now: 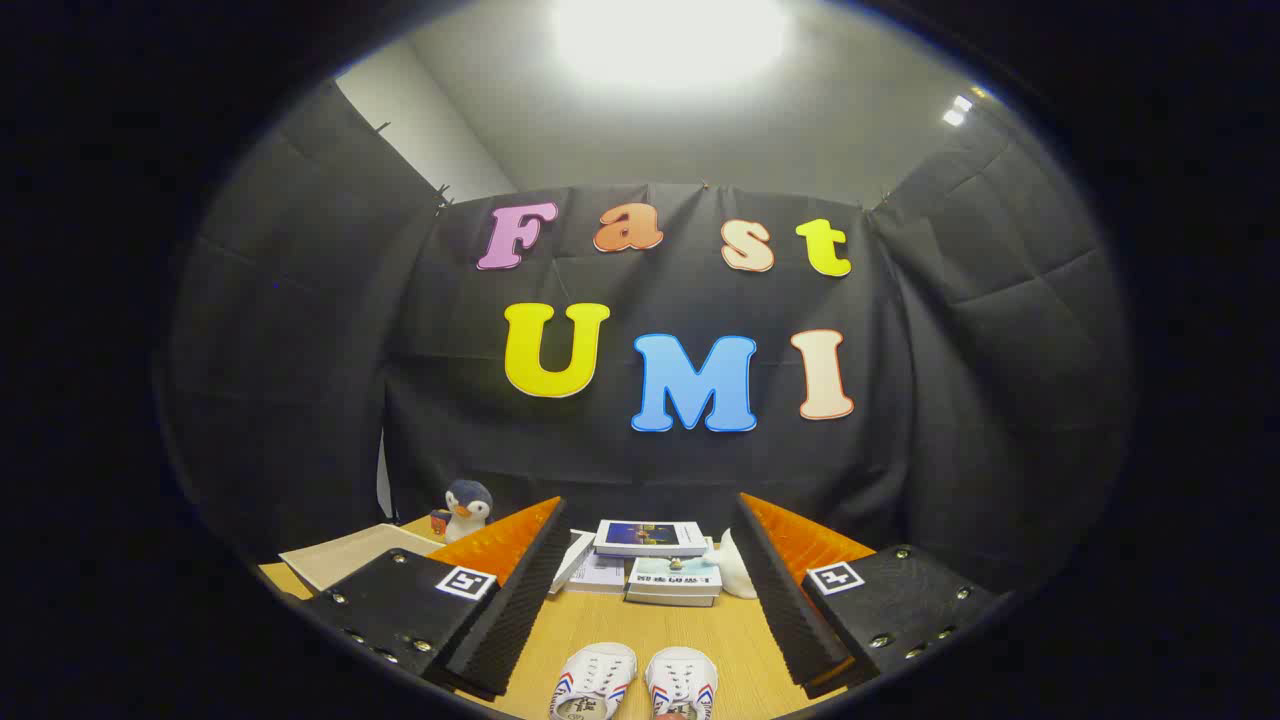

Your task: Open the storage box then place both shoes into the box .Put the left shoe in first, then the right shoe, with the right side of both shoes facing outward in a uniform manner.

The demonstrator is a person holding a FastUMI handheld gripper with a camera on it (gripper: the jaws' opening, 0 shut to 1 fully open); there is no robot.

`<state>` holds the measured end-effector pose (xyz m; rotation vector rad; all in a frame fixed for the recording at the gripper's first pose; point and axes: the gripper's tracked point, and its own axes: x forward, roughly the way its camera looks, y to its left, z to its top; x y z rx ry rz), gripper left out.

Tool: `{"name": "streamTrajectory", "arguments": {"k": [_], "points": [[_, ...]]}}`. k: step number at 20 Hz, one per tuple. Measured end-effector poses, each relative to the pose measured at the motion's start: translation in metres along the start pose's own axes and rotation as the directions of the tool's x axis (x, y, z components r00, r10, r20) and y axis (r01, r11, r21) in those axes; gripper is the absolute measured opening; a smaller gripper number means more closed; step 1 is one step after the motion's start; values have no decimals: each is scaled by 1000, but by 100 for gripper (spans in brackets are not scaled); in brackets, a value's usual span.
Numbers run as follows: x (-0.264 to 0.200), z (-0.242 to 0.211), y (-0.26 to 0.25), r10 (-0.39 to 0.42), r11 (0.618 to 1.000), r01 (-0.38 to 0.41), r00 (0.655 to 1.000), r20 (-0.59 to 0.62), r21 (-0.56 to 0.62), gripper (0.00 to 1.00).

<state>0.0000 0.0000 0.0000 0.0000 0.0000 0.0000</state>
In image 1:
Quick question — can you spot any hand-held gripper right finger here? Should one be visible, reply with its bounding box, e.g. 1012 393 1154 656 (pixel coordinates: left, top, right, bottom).
733 492 1001 701

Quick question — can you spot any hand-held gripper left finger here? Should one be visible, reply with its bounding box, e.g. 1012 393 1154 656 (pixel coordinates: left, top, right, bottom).
296 496 573 699

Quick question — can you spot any white canvas shoe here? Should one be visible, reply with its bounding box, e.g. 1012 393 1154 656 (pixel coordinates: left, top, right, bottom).
645 647 719 720
548 642 638 720

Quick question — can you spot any beige fabric storage box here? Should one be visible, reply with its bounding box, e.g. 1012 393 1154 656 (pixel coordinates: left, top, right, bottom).
278 522 446 593

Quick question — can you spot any white duck plush toy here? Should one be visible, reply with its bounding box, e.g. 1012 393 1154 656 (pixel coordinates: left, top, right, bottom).
718 528 763 600

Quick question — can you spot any book with portrait cover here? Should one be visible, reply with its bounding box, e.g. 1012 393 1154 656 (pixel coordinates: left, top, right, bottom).
548 530 598 598

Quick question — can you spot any thin white book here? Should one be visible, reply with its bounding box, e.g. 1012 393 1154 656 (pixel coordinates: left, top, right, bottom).
567 550 629 595

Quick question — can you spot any penguin plush toy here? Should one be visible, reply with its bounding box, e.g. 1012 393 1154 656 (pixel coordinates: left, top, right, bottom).
430 480 495 544

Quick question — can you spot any thick book with teal cover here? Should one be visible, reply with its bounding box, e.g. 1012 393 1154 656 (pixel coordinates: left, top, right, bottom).
625 555 723 601

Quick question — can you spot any black backdrop cloth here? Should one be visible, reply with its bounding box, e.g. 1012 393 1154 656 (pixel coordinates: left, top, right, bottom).
165 80 1136 601

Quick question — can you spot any large ceiling light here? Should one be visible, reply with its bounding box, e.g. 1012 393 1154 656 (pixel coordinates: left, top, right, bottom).
550 0 791 91

